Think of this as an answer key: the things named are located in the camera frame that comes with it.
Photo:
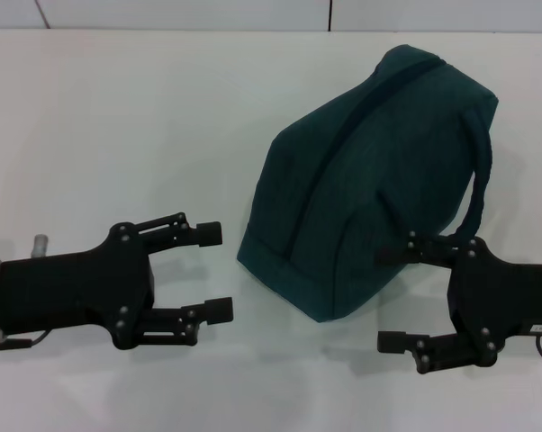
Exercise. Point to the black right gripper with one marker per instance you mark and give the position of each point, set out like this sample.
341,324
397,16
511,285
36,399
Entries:
505,297

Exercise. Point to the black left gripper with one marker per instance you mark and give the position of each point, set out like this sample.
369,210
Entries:
73,288

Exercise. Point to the dark teal insulated lunch bag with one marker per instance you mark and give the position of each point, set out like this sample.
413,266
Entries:
365,189

